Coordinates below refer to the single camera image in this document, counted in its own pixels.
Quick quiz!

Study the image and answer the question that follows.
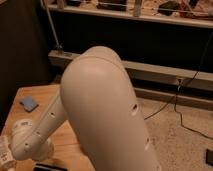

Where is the wooden shelf unit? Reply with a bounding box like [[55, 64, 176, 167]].
[[48, 3, 213, 110]]

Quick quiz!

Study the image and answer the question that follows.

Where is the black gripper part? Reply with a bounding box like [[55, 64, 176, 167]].
[[33, 164, 68, 171]]

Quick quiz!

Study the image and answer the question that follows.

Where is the black power cable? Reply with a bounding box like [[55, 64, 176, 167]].
[[143, 29, 213, 141]]

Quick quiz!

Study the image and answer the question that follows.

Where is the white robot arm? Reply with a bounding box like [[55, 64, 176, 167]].
[[11, 46, 162, 171]]

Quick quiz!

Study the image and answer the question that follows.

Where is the white labelled bottle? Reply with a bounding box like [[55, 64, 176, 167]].
[[0, 135, 16, 171]]

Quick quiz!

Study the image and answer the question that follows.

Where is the black object on floor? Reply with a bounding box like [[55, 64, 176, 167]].
[[206, 149, 213, 166]]

